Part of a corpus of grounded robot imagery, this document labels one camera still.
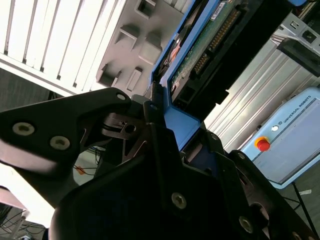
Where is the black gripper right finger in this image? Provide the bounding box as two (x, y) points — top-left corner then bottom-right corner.
(184, 123), (320, 240)

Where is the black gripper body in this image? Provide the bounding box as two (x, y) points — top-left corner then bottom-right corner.
(49, 149), (267, 240)

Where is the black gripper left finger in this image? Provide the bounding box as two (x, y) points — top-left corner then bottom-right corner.
(0, 81), (182, 208)

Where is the hard disk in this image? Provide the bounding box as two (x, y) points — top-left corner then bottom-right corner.
(149, 0), (250, 173)

